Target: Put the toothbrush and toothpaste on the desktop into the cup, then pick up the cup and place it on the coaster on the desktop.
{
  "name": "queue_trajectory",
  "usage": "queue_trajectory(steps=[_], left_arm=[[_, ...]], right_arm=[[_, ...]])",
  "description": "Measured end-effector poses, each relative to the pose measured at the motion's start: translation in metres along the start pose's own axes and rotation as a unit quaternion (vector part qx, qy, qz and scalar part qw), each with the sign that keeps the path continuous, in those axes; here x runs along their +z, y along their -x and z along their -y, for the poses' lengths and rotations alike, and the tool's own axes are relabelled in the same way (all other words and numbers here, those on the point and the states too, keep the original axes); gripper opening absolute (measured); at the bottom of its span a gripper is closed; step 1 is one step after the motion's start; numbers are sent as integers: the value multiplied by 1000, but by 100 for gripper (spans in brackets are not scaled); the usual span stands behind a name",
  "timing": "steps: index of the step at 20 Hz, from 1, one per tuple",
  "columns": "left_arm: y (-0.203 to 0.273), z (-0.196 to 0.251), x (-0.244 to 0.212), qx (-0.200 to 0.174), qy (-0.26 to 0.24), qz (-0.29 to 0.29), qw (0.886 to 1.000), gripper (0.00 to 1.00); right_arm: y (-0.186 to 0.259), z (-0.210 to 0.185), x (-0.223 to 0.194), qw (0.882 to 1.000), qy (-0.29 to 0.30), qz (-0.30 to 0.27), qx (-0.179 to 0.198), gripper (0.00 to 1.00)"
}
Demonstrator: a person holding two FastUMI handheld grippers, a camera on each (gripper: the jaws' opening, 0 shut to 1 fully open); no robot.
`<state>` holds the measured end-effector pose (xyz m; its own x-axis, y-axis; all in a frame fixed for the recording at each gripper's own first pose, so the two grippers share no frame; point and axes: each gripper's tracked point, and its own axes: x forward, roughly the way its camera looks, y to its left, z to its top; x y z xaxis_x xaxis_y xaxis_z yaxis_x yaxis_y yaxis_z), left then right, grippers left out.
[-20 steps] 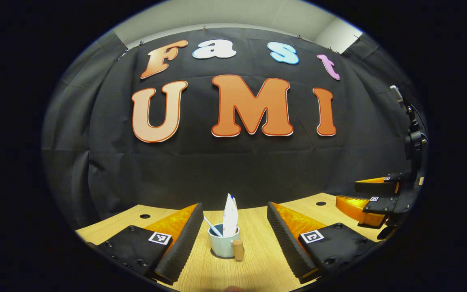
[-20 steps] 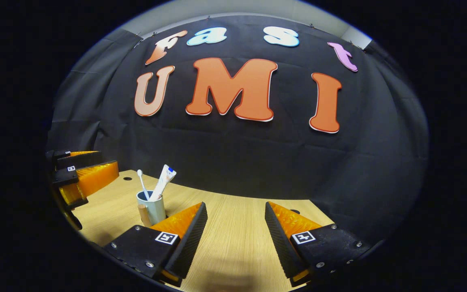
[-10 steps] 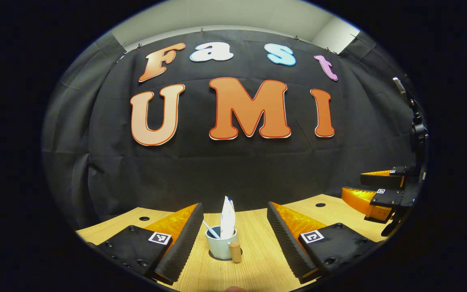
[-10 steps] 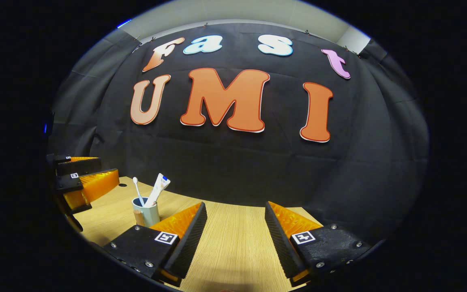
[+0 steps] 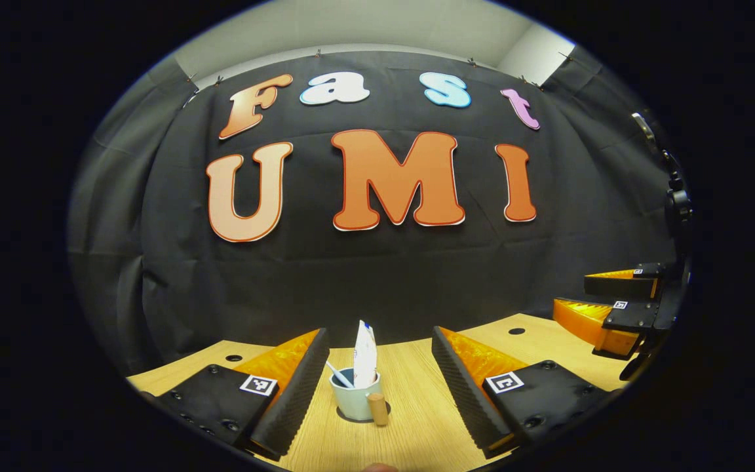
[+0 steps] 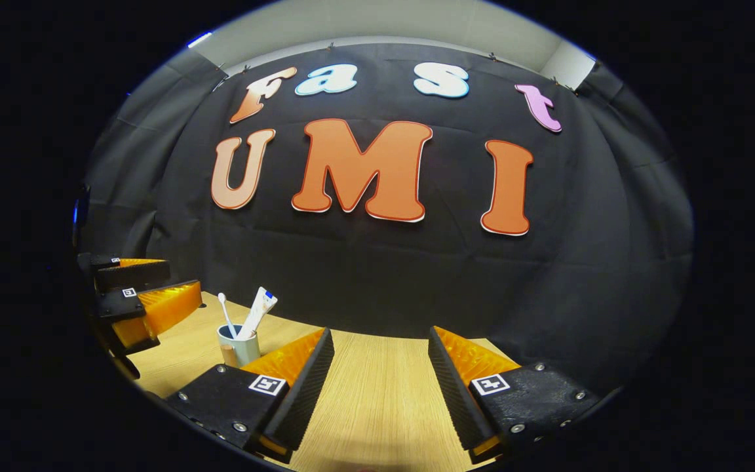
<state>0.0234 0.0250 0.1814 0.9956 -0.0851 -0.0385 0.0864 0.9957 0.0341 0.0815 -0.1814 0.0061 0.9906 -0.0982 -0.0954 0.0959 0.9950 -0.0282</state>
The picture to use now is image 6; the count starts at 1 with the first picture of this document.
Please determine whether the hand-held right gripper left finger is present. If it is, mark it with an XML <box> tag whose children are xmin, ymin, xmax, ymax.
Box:
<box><xmin>166</xmin><ymin>328</ymin><xmax>336</xmax><ymax>463</ymax></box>

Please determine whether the pale green cup wooden handle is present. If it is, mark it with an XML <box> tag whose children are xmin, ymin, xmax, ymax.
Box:
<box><xmin>217</xmin><ymin>323</ymin><xmax>261</xmax><ymax>368</ymax></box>

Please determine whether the white toothpaste tube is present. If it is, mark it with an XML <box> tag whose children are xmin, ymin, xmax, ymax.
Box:
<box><xmin>237</xmin><ymin>286</ymin><xmax>279</xmax><ymax>340</ymax></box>

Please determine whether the black backdrop cloth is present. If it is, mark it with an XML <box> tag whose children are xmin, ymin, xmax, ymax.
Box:
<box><xmin>76</xmin><ymin>43</ymin><xmax>694</xmax><ymax>394</ymax></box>

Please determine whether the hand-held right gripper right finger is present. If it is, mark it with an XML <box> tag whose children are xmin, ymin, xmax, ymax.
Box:
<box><xmin>428</xmin><ymin>326</ymin><xmax>605</xmax><ymax>464</ymax></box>

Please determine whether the white toothbrush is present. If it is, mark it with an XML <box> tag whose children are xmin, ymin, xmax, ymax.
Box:
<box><xmin>218</xmin><ymin>292</ymin><xmax>238</xmax><ymax>338</ymax></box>

